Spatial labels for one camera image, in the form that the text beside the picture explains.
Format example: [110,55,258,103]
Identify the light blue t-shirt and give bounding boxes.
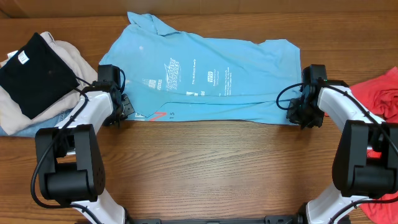
[101,12,301,124]

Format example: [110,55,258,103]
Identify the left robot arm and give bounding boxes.
[30,65,134,224]

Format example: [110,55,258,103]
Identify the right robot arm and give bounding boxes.
[285,65,397,223]

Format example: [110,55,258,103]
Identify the folded blue jeans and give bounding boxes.
[11,109,72,138]

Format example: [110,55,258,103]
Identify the folded black shirt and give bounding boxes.
[1,33,79,119]

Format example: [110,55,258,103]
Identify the red t-shirt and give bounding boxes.
[347,67,397,224]

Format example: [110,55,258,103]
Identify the folded beige garment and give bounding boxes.
[1,32,98,136]

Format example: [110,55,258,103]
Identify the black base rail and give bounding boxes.
[126,214,308,224]

